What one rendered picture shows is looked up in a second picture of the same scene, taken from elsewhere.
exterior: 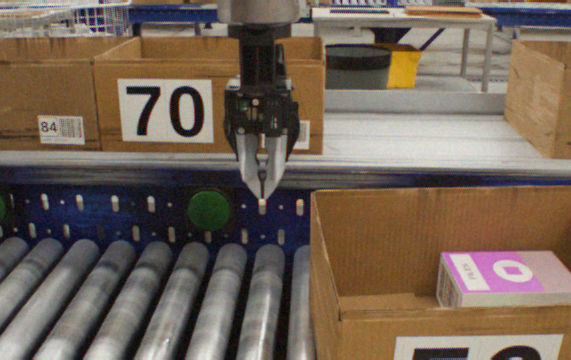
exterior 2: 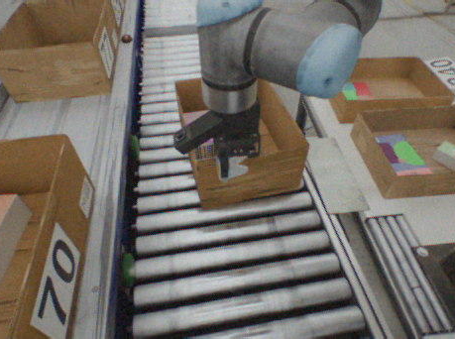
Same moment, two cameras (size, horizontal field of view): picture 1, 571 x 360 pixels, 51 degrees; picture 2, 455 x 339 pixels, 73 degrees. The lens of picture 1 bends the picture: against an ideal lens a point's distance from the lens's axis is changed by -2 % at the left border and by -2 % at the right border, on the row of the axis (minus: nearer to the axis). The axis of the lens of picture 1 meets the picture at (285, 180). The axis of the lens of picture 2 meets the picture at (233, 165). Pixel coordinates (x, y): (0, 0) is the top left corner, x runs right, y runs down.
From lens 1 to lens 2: 0.93 m
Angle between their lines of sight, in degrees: 83
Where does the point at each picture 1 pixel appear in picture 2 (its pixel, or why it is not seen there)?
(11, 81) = not seen: outside the picture
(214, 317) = (227, 249)
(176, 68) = (42, 247)
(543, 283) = not seen: hidden behind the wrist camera
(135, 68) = (29, 294)
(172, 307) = (223, 276)
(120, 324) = (247, 298)
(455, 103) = not seen: outside the picture
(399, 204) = not seen: hidden behind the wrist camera
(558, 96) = (96, 61)
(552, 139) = (104, 83)
